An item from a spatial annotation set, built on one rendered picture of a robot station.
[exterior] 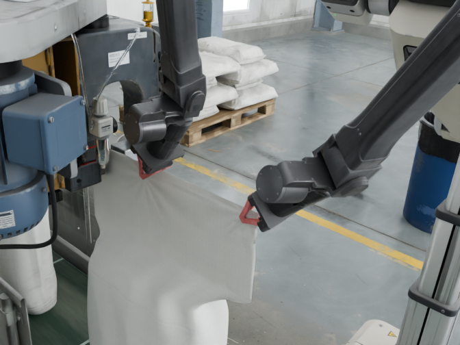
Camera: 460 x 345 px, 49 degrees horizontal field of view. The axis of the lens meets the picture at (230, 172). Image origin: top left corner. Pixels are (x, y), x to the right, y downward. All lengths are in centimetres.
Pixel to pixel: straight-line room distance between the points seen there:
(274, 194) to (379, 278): 200
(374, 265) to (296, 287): 49
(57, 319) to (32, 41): 117
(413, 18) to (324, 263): 183
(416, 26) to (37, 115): 71
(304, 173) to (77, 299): 123
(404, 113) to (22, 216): 57
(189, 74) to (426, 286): 89
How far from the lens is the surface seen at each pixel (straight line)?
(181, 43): 86
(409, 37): 105
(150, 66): 117
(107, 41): 109
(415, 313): 150
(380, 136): 67
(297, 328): 230
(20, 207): 83
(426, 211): 315
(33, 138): 73
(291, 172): 72
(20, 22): 74
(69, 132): 76
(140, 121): 90
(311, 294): 249
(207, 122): 406
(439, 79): 60
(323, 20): 973
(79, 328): 172
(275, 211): 84
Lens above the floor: 154
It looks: 26 degrees down
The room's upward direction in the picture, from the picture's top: 4 degrees clockwise
